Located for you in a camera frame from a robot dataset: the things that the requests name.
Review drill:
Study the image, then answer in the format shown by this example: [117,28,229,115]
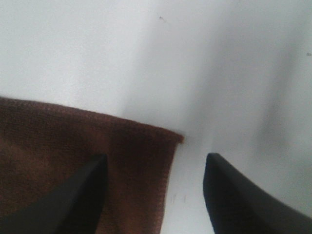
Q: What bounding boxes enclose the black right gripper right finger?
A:
[203,153,312,234]

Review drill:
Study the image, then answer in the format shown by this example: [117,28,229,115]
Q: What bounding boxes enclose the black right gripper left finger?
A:
[0,155,107,234]

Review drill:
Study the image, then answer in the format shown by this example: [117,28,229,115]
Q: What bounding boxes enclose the brown towel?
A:
[0,97,183,234]

